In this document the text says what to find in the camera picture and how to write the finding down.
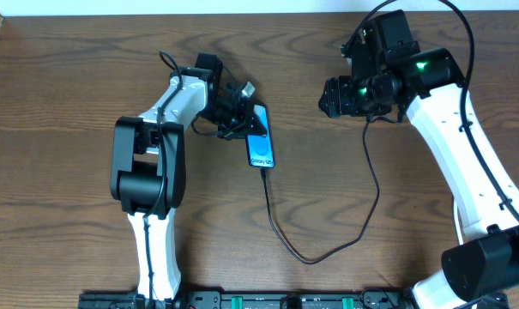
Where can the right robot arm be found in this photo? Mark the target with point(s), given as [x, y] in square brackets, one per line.
[390, 73]

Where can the blue Samsung Galaxy smartphone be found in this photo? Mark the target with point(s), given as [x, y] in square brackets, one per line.
[260, 148]

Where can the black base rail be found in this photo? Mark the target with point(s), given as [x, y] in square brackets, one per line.
[371, 298]

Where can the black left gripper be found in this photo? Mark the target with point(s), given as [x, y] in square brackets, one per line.
[240, 121]

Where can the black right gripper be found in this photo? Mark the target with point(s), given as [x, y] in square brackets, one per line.
[334, 98]

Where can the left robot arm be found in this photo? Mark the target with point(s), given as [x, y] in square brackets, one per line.
[149, 168]

